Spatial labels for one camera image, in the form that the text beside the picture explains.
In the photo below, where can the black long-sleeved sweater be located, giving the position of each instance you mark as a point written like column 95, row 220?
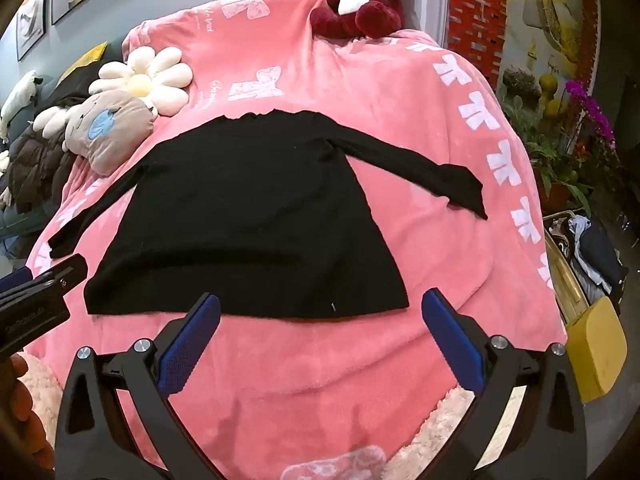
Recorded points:
column 250, row 210

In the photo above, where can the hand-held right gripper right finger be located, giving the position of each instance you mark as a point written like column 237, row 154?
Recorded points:
column 452, row 345

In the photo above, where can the purple orchid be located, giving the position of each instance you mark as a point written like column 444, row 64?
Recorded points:
column 592, row 105

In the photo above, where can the cream petal plush pillow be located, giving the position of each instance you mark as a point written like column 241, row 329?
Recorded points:
column 50, row 120

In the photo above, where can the brown puffer jacket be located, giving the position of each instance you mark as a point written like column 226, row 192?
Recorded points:
column 40, row 160

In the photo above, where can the pink bow-print blanket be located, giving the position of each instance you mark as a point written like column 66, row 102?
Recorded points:
column 350, row 360

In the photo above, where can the blue sofa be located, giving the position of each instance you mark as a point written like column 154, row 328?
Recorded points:
column 20, row 225

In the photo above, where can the grey bear face pillow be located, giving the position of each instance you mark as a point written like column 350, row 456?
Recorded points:
column 115, row 140

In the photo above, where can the pile of dark clothes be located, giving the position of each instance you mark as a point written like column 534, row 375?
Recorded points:
column 595, row 250

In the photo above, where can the small framed wall picture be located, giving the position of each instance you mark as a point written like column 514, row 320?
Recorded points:
column 32, row 15

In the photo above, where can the yellow wall poster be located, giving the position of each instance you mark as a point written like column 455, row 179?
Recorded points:
column 550, row 10

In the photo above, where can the white plush toy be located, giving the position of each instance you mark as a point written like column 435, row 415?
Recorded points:
column 20, row 100

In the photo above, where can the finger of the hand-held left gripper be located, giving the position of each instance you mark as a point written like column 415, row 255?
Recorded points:
column 60, row 275

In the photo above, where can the cream fluffy plush seat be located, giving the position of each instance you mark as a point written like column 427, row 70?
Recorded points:
column 42, row 390

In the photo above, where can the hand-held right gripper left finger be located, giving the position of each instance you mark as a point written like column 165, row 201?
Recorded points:
column 192, row 345

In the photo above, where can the white flower plush pillow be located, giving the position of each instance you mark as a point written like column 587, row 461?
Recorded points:
column 160, row 85

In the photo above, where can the black and yellow cushion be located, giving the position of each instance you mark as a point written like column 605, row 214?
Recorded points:
column 80, row 75

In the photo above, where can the green potted plant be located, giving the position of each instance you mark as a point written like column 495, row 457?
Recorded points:
column 545, row 160

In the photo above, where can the person's left hand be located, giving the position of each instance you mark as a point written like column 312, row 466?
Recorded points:
column 20, row 405

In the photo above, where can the small white flower plush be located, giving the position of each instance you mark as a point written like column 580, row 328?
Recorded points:
column 4, row 175

